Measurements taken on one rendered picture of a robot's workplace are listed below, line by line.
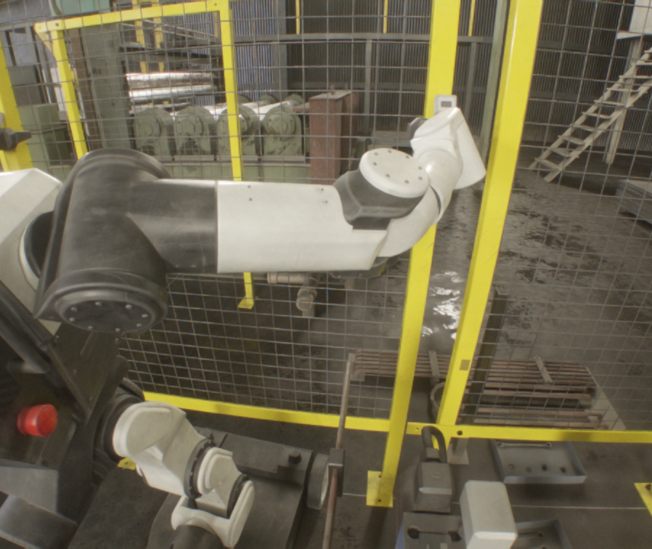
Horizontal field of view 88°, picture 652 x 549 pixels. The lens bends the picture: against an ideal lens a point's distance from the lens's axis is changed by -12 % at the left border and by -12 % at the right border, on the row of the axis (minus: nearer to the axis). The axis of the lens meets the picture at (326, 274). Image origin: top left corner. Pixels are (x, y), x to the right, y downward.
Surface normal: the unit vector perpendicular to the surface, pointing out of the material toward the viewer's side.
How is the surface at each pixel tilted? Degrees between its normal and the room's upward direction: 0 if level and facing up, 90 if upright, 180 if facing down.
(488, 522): 0
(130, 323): 125
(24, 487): 60
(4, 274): 80
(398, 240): 114
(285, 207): 47
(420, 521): 0
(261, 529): 0
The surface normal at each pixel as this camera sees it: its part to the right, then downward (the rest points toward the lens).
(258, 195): 0.22, -0.63
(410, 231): 0.26, 0.77
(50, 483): -0.19, -0.05
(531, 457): 0.00, -0.88
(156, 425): 0.98, 0.11
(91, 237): 0.07, -0.46
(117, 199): 0.44, -0.47
